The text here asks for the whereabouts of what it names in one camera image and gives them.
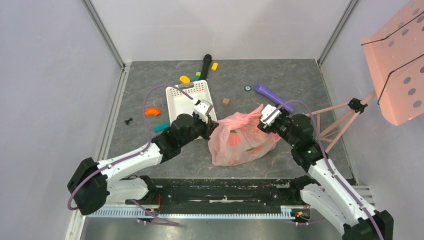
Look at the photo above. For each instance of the small black piece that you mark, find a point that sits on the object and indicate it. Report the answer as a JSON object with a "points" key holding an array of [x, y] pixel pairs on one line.
{"points": [[128, 121]]}

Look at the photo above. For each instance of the small round disc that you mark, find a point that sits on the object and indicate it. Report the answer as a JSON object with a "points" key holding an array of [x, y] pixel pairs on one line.
{"points": [[247, 88]]}

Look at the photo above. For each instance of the pink plastic bag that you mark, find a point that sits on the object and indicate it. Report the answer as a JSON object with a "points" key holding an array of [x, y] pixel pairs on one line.
{"points": [[238, 140]]}

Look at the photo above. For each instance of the white cable duct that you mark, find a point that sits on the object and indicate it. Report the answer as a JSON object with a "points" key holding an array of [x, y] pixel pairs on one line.
{"points": [[285, 213]]}

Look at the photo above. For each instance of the brown wooden cube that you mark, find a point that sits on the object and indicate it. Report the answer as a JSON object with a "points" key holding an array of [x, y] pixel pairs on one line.
{"points": [[226, 102]]}

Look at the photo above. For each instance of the pink music stand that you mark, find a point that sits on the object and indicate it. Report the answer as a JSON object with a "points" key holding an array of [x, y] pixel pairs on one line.
{"points": [[395, 59]]}

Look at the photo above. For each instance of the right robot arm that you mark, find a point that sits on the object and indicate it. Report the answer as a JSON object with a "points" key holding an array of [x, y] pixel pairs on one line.
{"points": [[324, 188]]}

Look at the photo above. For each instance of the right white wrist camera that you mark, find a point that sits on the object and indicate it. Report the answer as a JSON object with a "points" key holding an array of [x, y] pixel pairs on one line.
{"points": [[268, 114]]}

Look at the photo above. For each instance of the orange curved piece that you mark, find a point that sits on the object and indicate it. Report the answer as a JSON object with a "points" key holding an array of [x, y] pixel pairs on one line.
{"points": [[152, 111]]}

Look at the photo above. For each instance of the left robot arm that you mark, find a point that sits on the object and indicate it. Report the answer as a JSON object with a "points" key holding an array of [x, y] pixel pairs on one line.
{"points": [[94, 183]]}

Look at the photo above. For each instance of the yellow block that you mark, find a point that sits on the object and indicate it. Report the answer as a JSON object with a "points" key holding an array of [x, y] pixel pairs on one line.
{"points": [[214, 66]]}

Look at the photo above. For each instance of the orange yellow toy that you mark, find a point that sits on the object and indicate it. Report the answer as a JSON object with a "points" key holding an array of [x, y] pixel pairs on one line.
{"points": [[184, 81]]}

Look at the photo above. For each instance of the purple toy bat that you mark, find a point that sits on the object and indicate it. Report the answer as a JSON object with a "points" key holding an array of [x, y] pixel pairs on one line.
{"points": [[263, 90]]}

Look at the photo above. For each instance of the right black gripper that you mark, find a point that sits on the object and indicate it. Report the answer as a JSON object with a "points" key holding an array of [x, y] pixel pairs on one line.
{"points": [[265, 127]]}

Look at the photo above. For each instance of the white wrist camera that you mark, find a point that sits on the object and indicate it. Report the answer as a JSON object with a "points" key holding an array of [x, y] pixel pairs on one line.
{"points": [[203, 108], [268, 114]]}

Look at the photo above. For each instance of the black cylinder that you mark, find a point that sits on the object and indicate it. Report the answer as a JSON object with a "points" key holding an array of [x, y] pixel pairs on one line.
{"points": [[206, 62]]}

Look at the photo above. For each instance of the white plastic basket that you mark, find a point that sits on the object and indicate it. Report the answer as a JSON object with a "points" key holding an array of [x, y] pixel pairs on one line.
{"points": [[178, 103]]}

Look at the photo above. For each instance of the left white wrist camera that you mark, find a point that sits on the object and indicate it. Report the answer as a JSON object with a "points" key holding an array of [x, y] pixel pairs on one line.
{"points": [[203, 108]]}

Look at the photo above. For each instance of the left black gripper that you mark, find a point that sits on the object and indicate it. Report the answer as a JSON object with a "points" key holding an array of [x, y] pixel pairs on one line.
{"points": [[209, 126]]}

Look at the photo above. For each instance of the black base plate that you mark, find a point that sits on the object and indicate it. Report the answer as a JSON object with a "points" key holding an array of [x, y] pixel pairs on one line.
{"points": [[222, 195]]}

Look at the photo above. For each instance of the teal long block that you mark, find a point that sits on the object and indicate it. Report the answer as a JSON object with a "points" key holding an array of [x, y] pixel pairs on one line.
{"points": [[161, 127]]}

